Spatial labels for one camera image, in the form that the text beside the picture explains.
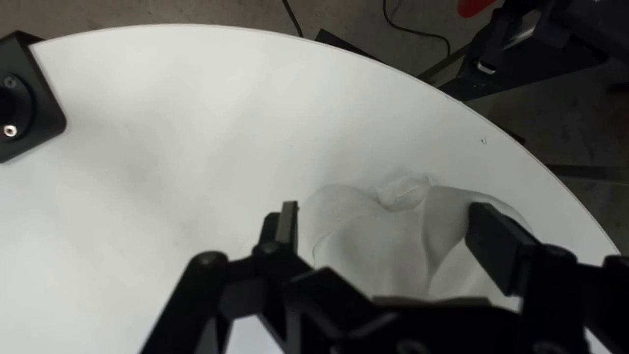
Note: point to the black clamp-mounted pole stand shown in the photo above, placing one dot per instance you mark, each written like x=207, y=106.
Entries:
x=30, y=112

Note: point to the white towel with blue stripes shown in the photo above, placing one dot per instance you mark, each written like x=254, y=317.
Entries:
x=403, y=238

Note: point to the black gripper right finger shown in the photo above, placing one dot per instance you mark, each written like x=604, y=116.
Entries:
x=510, y=254

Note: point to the round white table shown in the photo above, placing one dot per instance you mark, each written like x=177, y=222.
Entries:
x=181, y=138

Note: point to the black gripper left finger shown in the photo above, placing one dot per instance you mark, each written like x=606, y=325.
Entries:
x=276, y=250

